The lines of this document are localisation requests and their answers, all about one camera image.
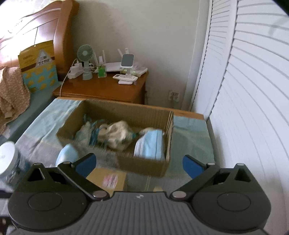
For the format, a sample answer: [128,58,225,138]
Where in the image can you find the floral blue drawstring pouch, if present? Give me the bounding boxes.
[74,114,103,147]

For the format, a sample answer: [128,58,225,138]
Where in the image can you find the brown cardboard box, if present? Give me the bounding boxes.
[56,99,173,177]

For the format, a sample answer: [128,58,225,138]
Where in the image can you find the white remote control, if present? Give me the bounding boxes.
[113,74,138,85]

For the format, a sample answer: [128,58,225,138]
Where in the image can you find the brown dotted fabric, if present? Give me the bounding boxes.
[0,66,30,134]

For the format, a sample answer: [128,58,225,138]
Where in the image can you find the small white smart display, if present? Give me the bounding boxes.
[120,53,134,74]

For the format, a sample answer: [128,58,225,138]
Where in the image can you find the white wall outlet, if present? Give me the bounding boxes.
[168,90,180,102]

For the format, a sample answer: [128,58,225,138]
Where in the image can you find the white lidded clear jar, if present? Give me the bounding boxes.
[0,141,26,187]

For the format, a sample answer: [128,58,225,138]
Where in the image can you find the white louvered closet doors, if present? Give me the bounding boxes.
[191,1,288,234]

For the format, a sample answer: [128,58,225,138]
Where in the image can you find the wooden bed headboard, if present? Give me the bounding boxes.
[1,1,79,80]

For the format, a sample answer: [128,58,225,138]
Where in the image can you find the blue face mask stack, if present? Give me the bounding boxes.
[134,128,165,161]

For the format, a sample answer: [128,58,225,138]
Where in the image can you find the green grey plaid blanket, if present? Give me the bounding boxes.
[0,98,216,199]

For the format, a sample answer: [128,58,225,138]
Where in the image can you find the green spray bottle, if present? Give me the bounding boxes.
[98,65,107,78]

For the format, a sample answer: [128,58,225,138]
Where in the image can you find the beige drawstring pouch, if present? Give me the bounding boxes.
[97,120,136,151]

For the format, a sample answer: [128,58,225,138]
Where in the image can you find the wooden nightstand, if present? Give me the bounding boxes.
[52,72,148,104]

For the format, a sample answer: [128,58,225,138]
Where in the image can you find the white wifi router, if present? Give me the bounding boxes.
[92,50,122,73]

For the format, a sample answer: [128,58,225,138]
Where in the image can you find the green desk fan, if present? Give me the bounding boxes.
[77,44,94,81]

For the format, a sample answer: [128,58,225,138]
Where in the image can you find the white power strip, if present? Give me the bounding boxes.
[68,59,83,79]

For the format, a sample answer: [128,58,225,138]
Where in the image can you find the yellow blue paper bag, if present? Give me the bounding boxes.
[18,40,58,93]

